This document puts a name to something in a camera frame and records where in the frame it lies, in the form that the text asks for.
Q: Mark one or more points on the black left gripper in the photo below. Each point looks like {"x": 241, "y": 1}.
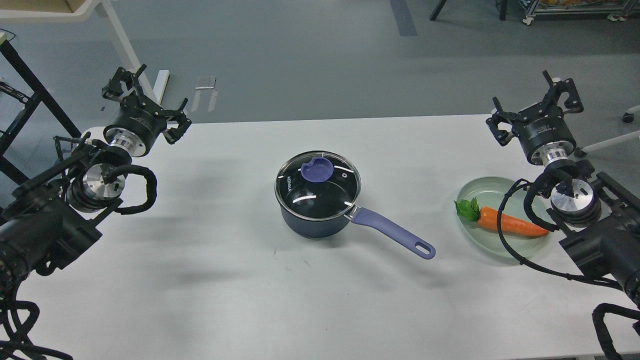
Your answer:
{"x": 137, "y": 113}

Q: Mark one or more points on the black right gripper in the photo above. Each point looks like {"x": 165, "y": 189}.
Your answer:
{"x": 542, "y": 130}

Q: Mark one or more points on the glass pot lid purple knob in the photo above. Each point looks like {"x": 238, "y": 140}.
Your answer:
{"x": 317, "y": 185}

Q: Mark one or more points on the blue saucepan with purple handle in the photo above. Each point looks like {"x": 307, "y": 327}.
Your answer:
{"x": 320, "y": 229}

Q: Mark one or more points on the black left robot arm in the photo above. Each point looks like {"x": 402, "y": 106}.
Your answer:
{"x": 55, "y": 215}

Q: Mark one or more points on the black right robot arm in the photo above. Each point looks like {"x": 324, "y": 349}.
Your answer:
{"x": 597, "y": 215}

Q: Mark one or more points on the white chair base leg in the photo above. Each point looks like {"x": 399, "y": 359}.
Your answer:
{"x": 628, "y": 117}

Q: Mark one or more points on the pale green glass plate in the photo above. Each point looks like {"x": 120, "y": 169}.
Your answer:
{"x": 477, "y": 206}

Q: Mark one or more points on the black metal rack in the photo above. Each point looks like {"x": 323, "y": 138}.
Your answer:
{"x": 40, "y": 96}

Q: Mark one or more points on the metal wheeled cart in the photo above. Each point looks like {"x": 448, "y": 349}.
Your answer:
{"x": 615, "y": 10}

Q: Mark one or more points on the white desk frame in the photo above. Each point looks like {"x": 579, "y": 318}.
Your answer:
{"x": 74, "y": 11}

